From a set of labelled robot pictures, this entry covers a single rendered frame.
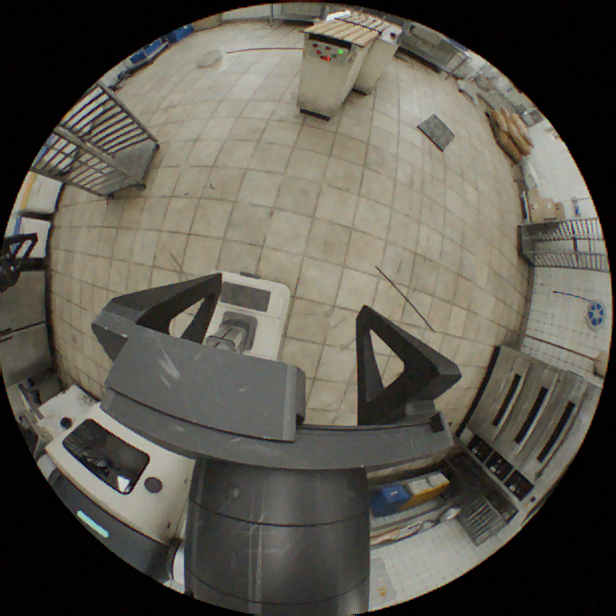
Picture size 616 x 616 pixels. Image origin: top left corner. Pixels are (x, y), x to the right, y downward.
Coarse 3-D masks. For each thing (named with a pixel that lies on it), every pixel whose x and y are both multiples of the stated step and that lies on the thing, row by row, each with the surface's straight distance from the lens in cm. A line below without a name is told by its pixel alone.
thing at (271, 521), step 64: (192, 448) 4; (256, 448) 4; (320, 448) 5; (384, 448) 5; (192, 512) 6; (256, 512) 5; (320, 512) 5; (192, 576) 7; (256, 576) 5; (320, 576) 6
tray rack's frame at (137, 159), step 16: (48, 144) 224; (96, 144) 248; (144, 144) 229; (80, 160) 236; (112, 160) 260; (128, 160) 233; (144, 160) 212; (48, 176) 215; (144, 176) 203; (96, 192) 240; (112, 192) 229
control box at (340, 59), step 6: (312, 42) 163; (318, 42) 163; (312, 48) 164; (318, 48) 163; (324, 48) 161; (330, 48) 160; (336, 48) 159; (342, 48) 159; (312, 54) 166; (318, 54) 165; (324, 54) 163; (330, 54) 162; (336, 54) 161; (342, 54) 159; (330, 60) 164; (336, 60) 163; (342, 60) 161
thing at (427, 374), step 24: (360, 312) 14; (360, 336) 13; (384, 336) 11; (408, 336) 10; (360, 360) 13; (408, 360) 9; (432, 360) 8; (360, 384) 13; (408, 384) 9; (432, 384) 9; (360, 408) 12; (384, 408) 10; (408, 408) 9; (432, 408) 10
